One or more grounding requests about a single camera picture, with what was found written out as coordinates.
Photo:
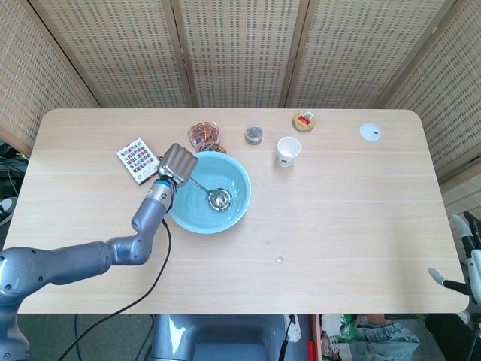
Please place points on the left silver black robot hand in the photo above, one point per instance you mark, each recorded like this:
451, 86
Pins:
178, 163

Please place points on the round tin red label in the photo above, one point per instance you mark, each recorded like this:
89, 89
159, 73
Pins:
304, 121

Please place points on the red plastic tool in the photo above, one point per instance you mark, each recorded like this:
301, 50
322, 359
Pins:
311, 349

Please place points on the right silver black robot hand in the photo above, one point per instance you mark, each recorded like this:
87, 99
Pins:
475, 270

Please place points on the small clear jar dark contents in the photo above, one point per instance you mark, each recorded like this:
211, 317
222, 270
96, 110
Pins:
254, 135

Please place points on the pink wooden board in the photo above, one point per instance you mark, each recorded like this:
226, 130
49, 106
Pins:
316, 334

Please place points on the green plastic package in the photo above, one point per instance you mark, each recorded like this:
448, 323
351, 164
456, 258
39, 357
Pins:
346, 327

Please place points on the colourful printed card box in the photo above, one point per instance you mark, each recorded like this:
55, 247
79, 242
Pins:
135, 158

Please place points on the clear plastic snack bag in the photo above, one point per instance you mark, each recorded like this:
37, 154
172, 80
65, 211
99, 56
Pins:
203, 133

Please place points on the woven bamboo folding screen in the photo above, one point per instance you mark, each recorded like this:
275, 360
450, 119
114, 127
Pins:
240, 52

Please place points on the light blue plastic bowl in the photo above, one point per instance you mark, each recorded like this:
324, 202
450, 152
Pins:
235, 175

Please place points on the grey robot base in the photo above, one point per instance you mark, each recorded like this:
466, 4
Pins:
225, 331

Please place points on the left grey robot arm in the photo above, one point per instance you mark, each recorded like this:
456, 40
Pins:
75, 259

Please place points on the white paper cup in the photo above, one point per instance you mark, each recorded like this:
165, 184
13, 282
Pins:
287, 148

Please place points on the black white sneaker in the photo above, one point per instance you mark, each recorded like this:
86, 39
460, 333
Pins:
5, 210

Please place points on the white round table grommet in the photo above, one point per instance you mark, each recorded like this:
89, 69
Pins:
371, 132

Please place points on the blue denim jeans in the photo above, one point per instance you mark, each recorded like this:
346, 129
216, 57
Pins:
387, 334

